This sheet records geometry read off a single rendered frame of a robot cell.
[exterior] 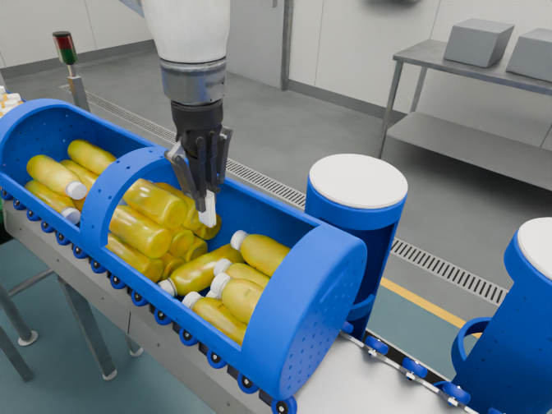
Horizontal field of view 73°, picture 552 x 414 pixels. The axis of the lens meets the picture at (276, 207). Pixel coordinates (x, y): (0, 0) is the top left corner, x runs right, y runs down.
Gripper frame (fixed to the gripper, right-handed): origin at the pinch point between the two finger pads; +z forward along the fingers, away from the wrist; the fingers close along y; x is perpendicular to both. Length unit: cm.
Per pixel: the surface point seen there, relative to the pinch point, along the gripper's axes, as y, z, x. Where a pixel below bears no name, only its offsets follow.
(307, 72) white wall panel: 336, 92, 184
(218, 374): -11.2, 27.1, -11.6
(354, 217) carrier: 38.9, 19.5, -13.2
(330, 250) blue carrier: 0.7, -3.8, -24.4
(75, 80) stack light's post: 35, 11, 108
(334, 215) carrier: 37.6, 20.7, -8.2
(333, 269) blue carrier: -1.4, -2.8, -26.3
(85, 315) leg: -7, 76, 62
